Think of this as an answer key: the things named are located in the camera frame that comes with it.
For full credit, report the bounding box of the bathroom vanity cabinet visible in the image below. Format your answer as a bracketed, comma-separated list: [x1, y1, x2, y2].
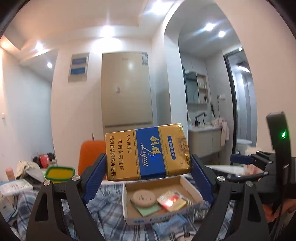
[188, 126, 223, 158]

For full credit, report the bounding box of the red gold cigarette pack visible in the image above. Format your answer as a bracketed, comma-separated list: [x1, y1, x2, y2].
[157, 190, 188, 212]

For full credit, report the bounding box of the beige refrigerator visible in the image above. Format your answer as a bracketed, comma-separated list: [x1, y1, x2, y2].
[101, 52, 153, 134]

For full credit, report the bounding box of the orange chair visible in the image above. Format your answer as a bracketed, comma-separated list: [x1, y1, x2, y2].
[78, 141, 106, 175]

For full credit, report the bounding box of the yellow green bin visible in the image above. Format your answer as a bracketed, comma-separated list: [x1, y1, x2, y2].
[45, 166, 75, 183]

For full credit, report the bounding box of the beige clothes pile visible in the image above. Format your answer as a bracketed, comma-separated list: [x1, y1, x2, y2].
[15, 161, 46, 183]

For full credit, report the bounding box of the black faucet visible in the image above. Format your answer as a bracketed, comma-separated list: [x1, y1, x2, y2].
[195, 112, 207, 126]

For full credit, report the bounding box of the mirror cabinet with shelves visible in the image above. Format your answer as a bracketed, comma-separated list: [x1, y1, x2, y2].
[185, 71, 209, 105]

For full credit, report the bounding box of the blue plaid shirt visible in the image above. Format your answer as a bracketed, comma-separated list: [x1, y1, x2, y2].
[16, 184, 234, 240]

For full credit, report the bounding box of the open cardboard box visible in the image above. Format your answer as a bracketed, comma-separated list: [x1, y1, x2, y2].
[122, 174, 205, 225]

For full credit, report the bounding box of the green leather card pouch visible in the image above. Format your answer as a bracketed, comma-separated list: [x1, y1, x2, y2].
[135, 203, 161, 217]

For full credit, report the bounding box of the person's right hand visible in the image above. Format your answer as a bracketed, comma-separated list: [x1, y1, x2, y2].
[262, 199, 296, 223]

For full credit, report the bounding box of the blue gold cigarette pack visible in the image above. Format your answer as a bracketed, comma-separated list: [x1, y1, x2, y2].
[105, 123, 191, 181]

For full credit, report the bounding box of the pink towel on sink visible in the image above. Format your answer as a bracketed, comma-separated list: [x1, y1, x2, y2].
[212, 118, 230, 147]

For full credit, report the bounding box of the wall electrical panel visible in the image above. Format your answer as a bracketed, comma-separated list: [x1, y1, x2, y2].
[68, 53, 89, 82]

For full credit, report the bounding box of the round beige powder puff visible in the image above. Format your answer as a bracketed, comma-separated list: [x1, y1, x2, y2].
[132, 189, 157, 208]

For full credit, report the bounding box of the red bag on floor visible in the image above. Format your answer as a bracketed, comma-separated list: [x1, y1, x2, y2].
[39, 154, 50, 169]

